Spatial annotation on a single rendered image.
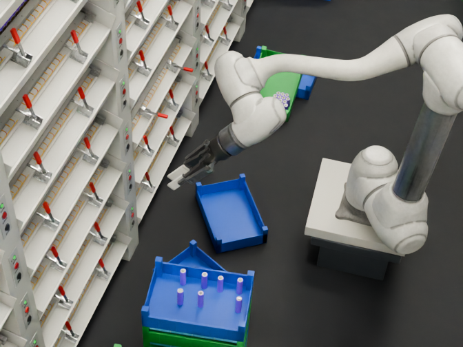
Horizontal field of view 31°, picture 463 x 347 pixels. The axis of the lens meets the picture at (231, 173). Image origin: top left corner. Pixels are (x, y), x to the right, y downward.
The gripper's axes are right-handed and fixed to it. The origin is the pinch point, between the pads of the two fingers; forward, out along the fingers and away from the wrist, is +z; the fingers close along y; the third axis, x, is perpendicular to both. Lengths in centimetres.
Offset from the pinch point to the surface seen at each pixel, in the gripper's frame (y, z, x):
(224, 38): 130, 10, -44
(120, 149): 11.4, 12.2, 13.8
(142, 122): 34.2, 13.5, 3.2
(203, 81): 102, 21, -40
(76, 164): -6.6, 13.0, 29.8
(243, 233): 26, 20, -58
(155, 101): 45.3, 10.1, 0.3
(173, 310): -37.5, 14.1, -11.8
